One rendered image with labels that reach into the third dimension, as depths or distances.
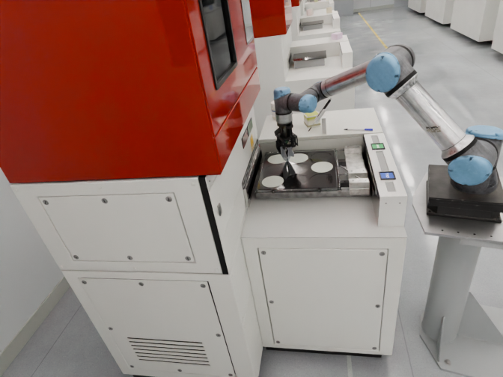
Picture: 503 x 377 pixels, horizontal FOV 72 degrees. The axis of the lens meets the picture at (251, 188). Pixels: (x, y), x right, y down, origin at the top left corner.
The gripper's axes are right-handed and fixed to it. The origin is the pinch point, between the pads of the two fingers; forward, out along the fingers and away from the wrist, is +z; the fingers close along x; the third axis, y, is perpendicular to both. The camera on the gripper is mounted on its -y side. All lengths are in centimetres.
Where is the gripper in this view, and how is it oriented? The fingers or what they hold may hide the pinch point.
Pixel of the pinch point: (286, 158)
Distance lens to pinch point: 171.1
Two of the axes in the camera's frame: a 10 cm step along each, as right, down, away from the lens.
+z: 1.4, 8.4, 5.2
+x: 9.3, -3.0, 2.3
